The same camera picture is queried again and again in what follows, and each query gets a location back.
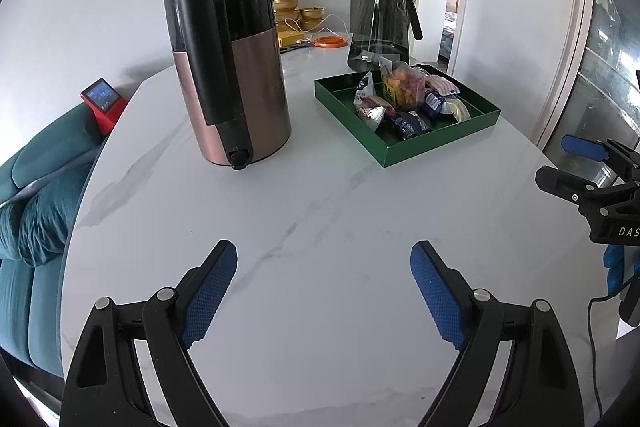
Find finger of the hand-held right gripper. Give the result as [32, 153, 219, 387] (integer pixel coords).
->
[561, 134, 640, 180]
[535, 166, 640, 220]

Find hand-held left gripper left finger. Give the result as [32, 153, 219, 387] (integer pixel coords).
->
[59, 239, 238, 427]

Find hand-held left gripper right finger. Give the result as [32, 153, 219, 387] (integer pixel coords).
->
[410, 240, 585, 427]

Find pale yellow snack packet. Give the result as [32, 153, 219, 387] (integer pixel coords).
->
[442, 99, 472, 124]

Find pink snack packet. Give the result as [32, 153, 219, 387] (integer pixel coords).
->
[425, 74, 461, 96]

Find blue white snack packet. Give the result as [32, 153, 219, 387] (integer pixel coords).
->
[419, 89, 461, 120]

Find dark blue snack packet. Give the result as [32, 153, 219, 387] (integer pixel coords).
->
[387, 112, 432, 142]

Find clear bag of orange snacks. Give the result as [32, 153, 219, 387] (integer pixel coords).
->
[378, 56, 430, 112]

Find white red snack packet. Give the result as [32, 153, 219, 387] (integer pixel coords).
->
[353, 71, 398, 132]

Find green tray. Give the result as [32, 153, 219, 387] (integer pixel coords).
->
[314, 63, 502, 168]

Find person's right hand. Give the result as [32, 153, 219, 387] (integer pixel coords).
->
[602, 244, 637, 295]

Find glass sliding door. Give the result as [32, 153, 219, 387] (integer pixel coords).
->
[540, 0, 640, 188]

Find teal sofa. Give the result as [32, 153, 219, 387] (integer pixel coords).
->
[0, 104, 108, 380]

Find rose gold black kettle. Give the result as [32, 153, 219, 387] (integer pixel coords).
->
[162, 0, 292, 171]

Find red device with screen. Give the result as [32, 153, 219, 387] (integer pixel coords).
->
[80, 78, 128, 135]

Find stack of gold bowls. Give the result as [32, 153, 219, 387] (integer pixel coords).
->
[270, 0, 327, 34]

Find black cable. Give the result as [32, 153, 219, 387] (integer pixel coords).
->
[587, 277, 626, 413]

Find glass pitcher with black handle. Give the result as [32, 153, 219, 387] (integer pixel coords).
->
[346, 0, 425, 72]

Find orange handled scissors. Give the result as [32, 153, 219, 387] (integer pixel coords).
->
[279, 35, 348, 54]

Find white cable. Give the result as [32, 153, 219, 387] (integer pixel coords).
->
[285, 18, 353, 38]

